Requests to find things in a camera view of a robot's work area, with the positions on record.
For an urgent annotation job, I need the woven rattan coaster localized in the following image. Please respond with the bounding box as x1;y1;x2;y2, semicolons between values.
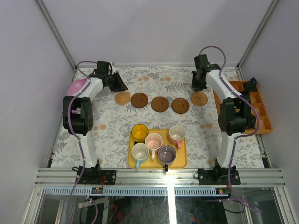
190;91;208;106
114;91;131;105

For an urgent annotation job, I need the brown wooden coaster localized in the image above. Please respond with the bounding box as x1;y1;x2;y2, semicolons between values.
130;93;148;108
171;98;190;114
151;97;169;112

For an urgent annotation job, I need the salmon pink mug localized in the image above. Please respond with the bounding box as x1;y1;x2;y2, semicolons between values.
169;125;185;150

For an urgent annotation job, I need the purple black-handled mug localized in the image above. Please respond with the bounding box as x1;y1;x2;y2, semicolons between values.
157;145;177;172

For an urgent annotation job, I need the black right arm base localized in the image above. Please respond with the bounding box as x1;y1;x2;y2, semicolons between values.
197;164;241;185

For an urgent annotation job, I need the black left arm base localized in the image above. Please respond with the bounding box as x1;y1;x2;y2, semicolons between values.
78;164;117;185

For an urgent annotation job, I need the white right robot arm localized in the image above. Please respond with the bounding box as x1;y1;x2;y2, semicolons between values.
192;54;252;184

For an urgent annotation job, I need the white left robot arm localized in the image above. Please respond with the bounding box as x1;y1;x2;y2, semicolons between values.
63;61;128;168

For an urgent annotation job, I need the pink star-patterned cloth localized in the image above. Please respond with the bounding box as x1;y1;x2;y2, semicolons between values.
61;78;91;114

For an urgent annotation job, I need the floral patterned table mat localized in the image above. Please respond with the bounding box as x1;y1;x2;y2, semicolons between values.
50;67;267;168

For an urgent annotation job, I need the yellow glass mug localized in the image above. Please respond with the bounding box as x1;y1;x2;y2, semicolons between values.
130;124;149;143

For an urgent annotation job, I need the dark green rolled tie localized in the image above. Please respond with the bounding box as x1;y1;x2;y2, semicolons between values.
243;77;257;92

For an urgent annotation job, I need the light pink mug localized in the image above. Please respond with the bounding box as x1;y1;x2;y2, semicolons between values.
145;133;163;160

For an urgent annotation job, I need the yellow plastic tray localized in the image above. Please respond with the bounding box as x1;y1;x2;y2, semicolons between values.
127;129;187;169

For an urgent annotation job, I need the orange wooden divided tray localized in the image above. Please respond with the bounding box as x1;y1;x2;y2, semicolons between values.
213;80;273;134

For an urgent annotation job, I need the white blue-handled mug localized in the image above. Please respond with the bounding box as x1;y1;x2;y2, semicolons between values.
131;143;149;169

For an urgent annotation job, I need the aluminium frame rail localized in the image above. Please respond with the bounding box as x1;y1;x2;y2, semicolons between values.
35;168;286;187

